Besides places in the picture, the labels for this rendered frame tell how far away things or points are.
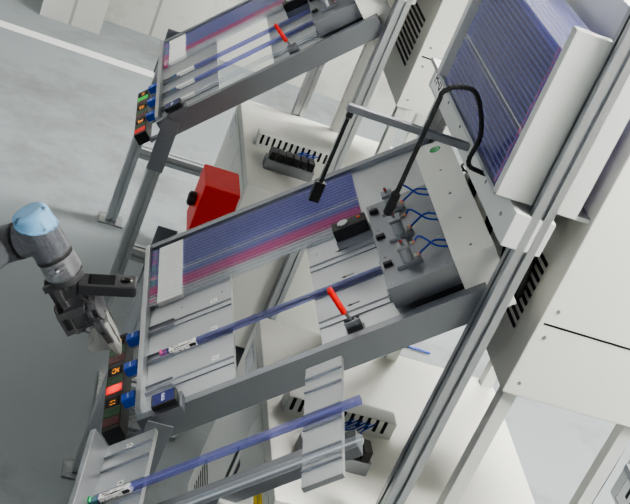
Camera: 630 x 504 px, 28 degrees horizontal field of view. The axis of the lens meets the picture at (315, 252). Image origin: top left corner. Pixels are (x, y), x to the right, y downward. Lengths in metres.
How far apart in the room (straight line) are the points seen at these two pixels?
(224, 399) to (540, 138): 0.77
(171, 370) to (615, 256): 0.90
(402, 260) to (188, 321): 0.53
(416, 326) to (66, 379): 1.63
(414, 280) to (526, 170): 0.31
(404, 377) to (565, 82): 1.20
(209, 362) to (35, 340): 1.43
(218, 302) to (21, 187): 2.11
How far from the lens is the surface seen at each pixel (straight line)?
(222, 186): 3.31
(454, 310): 2.35
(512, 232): 2.24
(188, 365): 2.53
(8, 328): 3.89
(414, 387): 3.13
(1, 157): 4.86
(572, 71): 2.17
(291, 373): 2.38
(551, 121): 2.19
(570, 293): 2.38
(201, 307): 2.69
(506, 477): 2.98
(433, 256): 2.39
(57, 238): 2.45
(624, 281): 2.40
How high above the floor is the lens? 2.13
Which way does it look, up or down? 25 degrees down
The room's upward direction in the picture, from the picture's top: 23 degrees clockwise
